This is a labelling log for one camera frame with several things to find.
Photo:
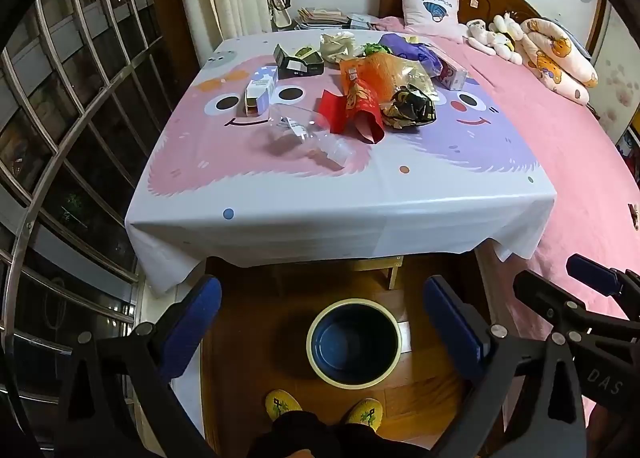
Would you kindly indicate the purple plastic bag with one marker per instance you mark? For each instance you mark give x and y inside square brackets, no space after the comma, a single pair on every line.
[415,53]

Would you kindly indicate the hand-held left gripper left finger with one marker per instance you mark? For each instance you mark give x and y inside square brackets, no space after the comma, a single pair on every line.
[192,323]

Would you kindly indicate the small brown figurine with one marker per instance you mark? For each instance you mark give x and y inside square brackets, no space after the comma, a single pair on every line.
[634,215]

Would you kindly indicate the small pale box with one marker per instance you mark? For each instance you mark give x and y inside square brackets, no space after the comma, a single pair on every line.
[360,21]

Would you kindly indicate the small wooden stool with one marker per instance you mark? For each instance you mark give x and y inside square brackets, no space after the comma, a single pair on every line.
[395,268]

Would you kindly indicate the crumpled cream bag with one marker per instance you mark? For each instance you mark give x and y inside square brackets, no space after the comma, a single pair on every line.
[337,46]

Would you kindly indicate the cartoon monster printed tablecloth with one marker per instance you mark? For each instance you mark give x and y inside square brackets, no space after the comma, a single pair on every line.
[300,198]

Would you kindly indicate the metal window grille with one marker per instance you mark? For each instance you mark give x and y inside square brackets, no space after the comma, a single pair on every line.
[75,88]

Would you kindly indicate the stack of books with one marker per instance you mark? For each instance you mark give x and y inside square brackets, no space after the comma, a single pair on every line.
[320,17]

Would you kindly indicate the blue trash bin cream rim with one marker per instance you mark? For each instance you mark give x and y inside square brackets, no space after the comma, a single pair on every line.
[350,343]

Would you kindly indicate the pink duck print carton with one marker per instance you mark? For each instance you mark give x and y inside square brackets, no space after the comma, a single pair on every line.
[452,76]

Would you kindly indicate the white purple carton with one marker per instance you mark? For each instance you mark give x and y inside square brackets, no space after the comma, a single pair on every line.
[260,91]

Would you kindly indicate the wooden shelf unit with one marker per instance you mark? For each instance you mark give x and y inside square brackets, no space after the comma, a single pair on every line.
[630,138]

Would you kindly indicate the person's black pants legs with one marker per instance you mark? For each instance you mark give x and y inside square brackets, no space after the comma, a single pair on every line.
[310,438]

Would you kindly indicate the white paw print wardrobe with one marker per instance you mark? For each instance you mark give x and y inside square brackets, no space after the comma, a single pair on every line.
[617,78]

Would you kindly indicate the rolled bear print blanket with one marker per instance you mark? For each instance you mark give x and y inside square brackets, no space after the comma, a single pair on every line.
[555,56]

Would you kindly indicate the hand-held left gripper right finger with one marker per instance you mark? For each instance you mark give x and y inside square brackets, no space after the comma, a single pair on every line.
[452,328]

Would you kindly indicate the gold foil wrapper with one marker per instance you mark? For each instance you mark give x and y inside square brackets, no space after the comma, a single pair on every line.
[415,76]

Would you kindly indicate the red paper bag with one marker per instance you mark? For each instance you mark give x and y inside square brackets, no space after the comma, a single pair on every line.
[365,123]

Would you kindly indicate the orange snack bag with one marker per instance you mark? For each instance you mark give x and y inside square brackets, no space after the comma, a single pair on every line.
[370,73]

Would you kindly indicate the clear plastic bottle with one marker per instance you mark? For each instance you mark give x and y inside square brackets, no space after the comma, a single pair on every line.
[330,148]

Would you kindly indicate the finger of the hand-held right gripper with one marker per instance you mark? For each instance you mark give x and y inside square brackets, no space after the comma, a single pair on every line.
[540,295]
[595,275]

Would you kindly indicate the white pillow blue print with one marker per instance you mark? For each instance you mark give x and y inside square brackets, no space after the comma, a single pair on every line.
[430,6]

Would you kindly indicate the green wrapper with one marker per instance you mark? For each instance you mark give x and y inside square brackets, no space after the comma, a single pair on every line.
[371,48]

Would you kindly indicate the white yellow plush toy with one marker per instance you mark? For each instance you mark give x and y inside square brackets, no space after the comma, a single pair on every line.
[506,36]

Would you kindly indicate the pink bed sheet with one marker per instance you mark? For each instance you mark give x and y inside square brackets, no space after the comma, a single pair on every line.
[575,163]

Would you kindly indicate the black gold crumpled wrapper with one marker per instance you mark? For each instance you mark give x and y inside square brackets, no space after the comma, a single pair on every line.
[407,108]

